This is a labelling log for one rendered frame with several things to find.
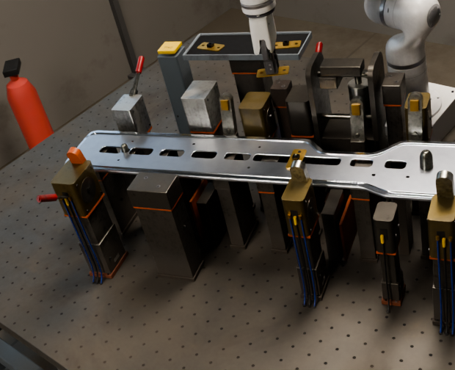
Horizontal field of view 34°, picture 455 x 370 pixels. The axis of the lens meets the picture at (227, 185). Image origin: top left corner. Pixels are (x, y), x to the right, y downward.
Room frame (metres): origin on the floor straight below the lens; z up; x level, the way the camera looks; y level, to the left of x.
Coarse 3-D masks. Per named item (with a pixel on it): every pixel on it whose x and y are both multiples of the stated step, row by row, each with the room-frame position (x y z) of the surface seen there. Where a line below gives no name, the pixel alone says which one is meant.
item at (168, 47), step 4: (164, 44) 2.16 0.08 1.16; (168, 44) 2.16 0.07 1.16; (172, 44) 2.15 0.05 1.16; (176, 44) 2.14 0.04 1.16; (180, 44) 2.14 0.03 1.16; (160, 48) 2.14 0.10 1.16; (164, 48) 2.13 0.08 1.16; (168, 48) 2.12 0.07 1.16; (172, 48) 2.12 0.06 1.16; (176, 48) 2.12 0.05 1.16; (160, 52) 2.13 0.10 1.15; (164, 52) 2.12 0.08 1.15; (168, 52) 2.11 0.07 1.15; (172, 52) 2.10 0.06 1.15
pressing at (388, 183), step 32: (96, 160) 1.86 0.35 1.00; (128, 160) 1.81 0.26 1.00; (160, 160) 1.77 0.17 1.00; (192, 160) 1.73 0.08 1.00; (224, 160) 1.69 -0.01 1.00; (352, 160) 1.55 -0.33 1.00; (384, 160) 1.51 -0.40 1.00; (416, 160) 1.47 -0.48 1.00; (448, 160) 1.44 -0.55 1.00; (384, 192) 1.39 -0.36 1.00; (416, 192) 1.35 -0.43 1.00
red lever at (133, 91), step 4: (140, 56) 2.18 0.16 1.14; (140, 60) 2.16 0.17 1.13; (144, 60) 2.17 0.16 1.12; (140, 64) 2.15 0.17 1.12; (136, 68) 2.14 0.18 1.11; (140, 68) 2.14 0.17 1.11; (136, 72) 2.14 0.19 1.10; (140, 72) 2.13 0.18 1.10; (136, 76) 2.13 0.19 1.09; (136, 80) 2.11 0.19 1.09; (136, 84) 2.10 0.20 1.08; (132, 88) 2.09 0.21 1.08; (132, 92) 2.08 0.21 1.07; (136, 92) 2.08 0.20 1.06
